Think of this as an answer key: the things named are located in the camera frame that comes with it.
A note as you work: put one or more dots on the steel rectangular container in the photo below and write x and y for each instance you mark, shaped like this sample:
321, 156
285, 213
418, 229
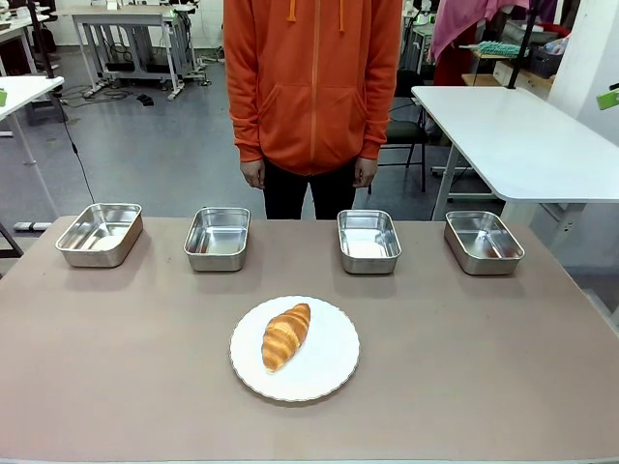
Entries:
483, 241
99, 232
368, 239
217, 237

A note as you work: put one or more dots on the person's left hand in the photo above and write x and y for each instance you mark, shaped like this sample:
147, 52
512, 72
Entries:
364, 174

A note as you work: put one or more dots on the person's right hand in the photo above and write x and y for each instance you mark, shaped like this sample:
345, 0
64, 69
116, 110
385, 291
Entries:
252, 175

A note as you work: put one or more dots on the small white table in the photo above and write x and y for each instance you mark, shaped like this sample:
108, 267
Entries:
24, 92

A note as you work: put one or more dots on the dark plastic storage crate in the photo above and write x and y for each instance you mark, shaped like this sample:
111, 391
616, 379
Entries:
546, 60

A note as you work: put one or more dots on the large white table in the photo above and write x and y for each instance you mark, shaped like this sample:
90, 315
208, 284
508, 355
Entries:
522, 140

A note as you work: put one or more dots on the teal microfibre duster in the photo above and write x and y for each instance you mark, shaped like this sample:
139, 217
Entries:
493, 48

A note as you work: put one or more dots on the grey metal desk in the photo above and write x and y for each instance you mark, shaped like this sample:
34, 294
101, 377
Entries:
126, 19

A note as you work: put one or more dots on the pink hanging cloth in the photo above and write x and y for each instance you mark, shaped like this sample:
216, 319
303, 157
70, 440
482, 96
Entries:
459, 24

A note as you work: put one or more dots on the black folding chair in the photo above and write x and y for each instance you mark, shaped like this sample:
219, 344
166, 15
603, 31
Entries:
406, 130

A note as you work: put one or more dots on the orange zip hoodie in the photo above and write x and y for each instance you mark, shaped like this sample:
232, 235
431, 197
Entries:
314, 87

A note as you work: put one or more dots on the black trousers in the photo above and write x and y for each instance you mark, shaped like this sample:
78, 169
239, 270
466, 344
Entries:
285, 193

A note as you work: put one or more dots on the golden brown croissant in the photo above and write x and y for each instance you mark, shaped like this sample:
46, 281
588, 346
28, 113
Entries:
285, 336

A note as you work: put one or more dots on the white scalloped round plate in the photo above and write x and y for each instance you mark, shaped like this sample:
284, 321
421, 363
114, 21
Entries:
324, 367

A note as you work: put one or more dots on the black camera stand pole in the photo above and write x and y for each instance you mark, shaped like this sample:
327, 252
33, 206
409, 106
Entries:
522, 43
41, 38

